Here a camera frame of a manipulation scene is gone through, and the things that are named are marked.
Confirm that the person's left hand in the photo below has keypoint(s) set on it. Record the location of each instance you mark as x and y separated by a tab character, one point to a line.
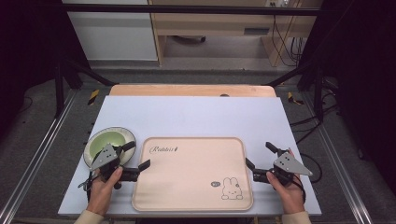
102	191

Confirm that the aluminium floor rail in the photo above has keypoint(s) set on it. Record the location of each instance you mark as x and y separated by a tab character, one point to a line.
34	155
339	161

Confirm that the light wooden desk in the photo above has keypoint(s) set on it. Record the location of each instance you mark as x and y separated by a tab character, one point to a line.
218	25

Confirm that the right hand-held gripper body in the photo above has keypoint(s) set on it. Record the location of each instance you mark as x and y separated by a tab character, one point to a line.
288	165

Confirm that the person's right hand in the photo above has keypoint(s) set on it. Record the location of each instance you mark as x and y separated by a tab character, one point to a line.
289	194

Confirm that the dark curtain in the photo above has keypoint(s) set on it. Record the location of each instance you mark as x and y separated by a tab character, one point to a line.
28	46
364	77

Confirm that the white cabinet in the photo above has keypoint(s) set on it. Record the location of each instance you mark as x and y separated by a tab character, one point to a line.
115	37

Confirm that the beige tray with rabbit print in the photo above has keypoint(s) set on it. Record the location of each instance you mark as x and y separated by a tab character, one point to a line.
193	180

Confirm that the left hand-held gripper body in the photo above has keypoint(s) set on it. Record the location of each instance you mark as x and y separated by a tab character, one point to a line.
105	156

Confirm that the black horizontal frame bar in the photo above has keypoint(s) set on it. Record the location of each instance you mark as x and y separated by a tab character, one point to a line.
186	9

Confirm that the black metal stand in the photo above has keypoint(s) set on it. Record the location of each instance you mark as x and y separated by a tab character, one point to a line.
59	90
317	93

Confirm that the green bowl with white rim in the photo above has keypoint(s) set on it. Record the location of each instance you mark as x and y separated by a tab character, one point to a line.
107	140

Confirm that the yellow black tape strip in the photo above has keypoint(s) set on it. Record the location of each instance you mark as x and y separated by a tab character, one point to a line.
93	97
291	97

